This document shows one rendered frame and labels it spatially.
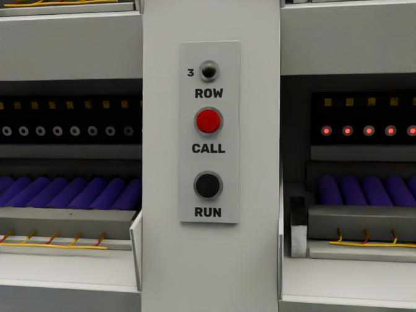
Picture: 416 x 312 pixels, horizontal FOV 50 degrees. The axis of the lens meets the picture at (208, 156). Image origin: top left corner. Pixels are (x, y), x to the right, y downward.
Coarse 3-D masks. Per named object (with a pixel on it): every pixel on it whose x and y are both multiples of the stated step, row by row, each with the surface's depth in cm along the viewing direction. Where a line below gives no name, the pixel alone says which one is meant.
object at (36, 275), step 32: (0, 256) 36; (32, 256) 36; (64, 256) 36; (96, 256) 35; (128, 256) 35; (0, 288) 33; (32, 288) 32; (64, 288) 32; (96, 288) 32; (128, 288) 31
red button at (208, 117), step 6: (204, 114) 30; (210, 114) 30; (216, 114) 30; (198, 120) 30; (204, 120) 30; (210, 120) 30; (216, 120) 30; (198, 126) 30; (204, 126) 30; (210, 126) 30; (216, 126) 30; (210, 132) 30
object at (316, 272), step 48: (336, 96) 43; (384, 96) 43; (336, 144) 45; (384, 144) 45; (288, 192) 45; (336, 192) 40; (384, 192) 39; (288, 240) 36; (336, 240) 36; (384, 240) 35; (288, 288) 31; (336, 288) 30; (384, 288) 30
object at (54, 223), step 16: (0, 208) 39; (16, 208) 39; (32, 208) 39; (0, 224) 38; (16, 224) 38; (32, 224) 37; (48, 224) 37; (64, 224) 37; (80, 224) 37; (96, 224) 36; (112, 224) 36; (128, 224) 36; (0, 240) 37
